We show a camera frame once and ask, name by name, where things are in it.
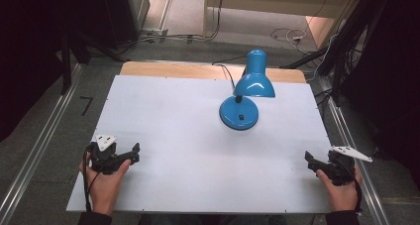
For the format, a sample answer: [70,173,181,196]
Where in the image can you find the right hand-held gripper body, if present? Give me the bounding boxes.
[313,146,373,187]

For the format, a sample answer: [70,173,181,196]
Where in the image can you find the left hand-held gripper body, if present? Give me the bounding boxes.
[87,134,133,175]

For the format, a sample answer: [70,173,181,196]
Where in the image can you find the person's right hand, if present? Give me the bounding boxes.
[315,165,364,213]

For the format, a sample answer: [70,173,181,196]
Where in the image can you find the person's left hand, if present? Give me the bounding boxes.
[78,154,132,217]

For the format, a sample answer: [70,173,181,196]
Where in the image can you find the blue desk lamp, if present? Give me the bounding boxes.
[218,49,276,132]

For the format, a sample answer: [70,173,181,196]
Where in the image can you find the black metal stand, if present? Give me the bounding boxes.
[58,26,128,96]
[279,0,390,104]

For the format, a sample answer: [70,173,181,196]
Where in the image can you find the grey power strip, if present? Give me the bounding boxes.
[140,27,169,44]

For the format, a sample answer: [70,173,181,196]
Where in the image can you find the dark cabinet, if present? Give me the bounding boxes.
[98,0,152,51]

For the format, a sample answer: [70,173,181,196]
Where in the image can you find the light wooden cabinet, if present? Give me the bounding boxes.
[202,0,368,51]

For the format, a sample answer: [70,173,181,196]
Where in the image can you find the aluminium floor rail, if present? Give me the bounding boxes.
[318,75,392,225]
[0,63,84,225]

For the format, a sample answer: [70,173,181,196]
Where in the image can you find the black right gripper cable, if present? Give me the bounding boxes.
[340,157,364,213]

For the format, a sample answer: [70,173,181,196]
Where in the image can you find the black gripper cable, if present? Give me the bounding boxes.
[340,157,364,213]
[81,142,101,213]

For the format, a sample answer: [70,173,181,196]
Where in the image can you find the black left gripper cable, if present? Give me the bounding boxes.
[81,142,101,213]

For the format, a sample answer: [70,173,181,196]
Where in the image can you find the black lamp cable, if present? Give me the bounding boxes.
[211,55,249,89]

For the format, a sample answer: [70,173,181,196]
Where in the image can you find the white floor cable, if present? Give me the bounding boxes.
[269,27,309,55]

